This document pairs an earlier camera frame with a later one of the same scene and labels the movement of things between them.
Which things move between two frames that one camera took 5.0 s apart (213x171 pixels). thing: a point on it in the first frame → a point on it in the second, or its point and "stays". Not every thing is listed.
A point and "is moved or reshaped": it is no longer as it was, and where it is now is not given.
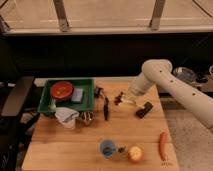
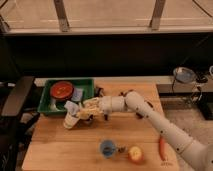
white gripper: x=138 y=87 → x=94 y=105
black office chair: x=16 y=127 stays
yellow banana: x=136 y=100 is moved or reshaped
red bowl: x=62 y=90 stays
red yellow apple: x=135 y=154 stays
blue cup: x=107 y=147 stays
